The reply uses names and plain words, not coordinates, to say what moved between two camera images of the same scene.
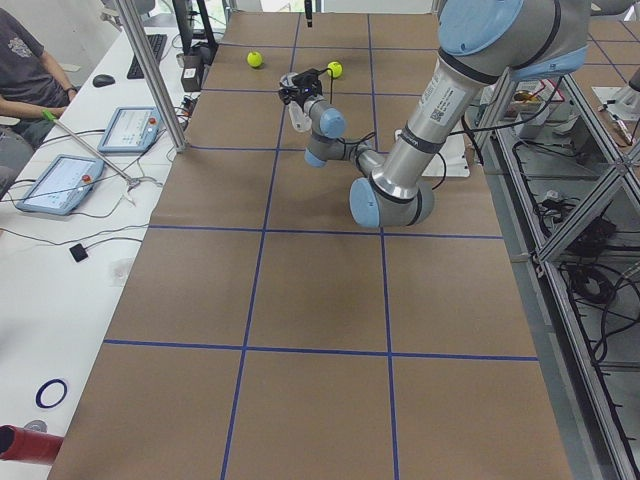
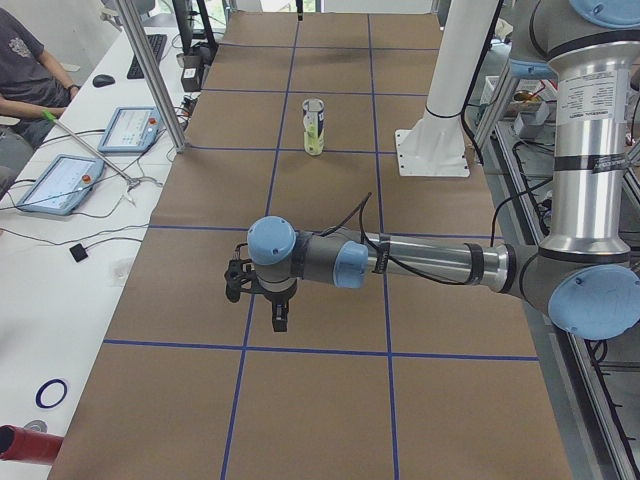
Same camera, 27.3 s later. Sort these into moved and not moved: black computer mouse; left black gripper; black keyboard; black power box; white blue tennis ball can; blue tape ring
Moved: white blue tennis ball can; left black gripper
Not moved: black power box; black computer mouse; black keyboard; blue tape ring
